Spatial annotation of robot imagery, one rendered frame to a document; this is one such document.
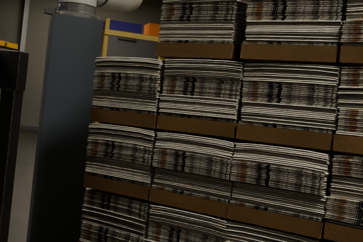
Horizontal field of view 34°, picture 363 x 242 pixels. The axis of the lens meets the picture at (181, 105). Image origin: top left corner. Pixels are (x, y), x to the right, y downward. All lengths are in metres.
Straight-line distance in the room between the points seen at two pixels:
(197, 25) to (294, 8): 0.32
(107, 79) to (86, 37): 0.42
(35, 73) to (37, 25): 0.95
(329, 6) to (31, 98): 10.57
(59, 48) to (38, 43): 9.63
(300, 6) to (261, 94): 0.27
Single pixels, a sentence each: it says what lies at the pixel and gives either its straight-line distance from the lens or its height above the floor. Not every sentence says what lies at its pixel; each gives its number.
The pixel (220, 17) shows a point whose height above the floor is 0.96.
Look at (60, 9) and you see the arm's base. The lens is 2.47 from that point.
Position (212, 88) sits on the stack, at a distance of 1.77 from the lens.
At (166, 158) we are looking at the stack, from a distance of 1.84.
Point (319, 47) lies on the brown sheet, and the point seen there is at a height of 0.87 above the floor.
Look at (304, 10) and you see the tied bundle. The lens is 1.66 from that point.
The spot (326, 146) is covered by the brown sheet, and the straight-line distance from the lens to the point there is 1.59.
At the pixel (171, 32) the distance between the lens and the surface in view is 1.89.
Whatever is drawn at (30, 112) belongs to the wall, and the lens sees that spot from 11.97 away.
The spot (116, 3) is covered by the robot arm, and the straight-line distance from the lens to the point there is 2.57.
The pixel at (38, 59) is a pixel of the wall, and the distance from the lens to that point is 11.99.
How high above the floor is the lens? 0.67
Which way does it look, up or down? 1 degrees up
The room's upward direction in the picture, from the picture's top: 6 degrees clockwise
